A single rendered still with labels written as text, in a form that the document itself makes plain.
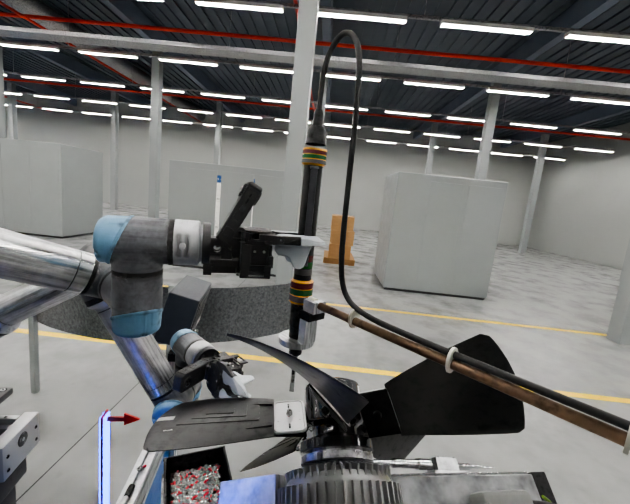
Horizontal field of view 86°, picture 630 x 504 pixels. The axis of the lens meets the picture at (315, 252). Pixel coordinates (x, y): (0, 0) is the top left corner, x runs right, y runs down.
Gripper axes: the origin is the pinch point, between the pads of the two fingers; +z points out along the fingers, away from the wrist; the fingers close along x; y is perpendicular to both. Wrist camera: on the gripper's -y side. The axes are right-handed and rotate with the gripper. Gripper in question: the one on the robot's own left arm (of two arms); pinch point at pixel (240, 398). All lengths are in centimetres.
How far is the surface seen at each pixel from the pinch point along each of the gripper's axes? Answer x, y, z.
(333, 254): 32, 610, -508
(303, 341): -19.1, 0.2, 15.4
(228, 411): -0.4, -5.1, 3.4
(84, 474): 118, 9, -138
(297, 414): -1.9, 5.1, 12.8
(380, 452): 10.7, 28.5, 20.4
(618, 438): -26, -1, 58
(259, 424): -1.0, -2.7, 10.6
